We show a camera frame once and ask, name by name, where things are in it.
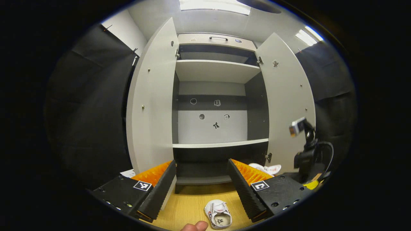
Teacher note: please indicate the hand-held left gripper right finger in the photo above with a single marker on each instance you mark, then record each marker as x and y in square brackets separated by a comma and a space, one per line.
[245, 192]

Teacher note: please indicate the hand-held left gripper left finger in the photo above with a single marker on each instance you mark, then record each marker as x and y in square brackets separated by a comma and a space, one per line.
[160, 189]

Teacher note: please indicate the white shoe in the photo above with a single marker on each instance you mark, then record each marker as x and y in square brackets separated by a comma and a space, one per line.
[268, 168]
[218, 215]

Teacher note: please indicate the white shoe cabinet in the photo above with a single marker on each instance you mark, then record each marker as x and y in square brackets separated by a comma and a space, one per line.
[212, 128]

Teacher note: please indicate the white cabinet drawer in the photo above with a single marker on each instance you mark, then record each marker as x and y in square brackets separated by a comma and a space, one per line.
[202, 44]

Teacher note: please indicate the black backdrop cloth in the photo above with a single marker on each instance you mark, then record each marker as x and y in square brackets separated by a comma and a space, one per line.
[334, 83]
[93, 112]

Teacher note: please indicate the ceiling light panel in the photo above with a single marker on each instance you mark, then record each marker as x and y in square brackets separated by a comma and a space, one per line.
[308, 36]
[213, 6]

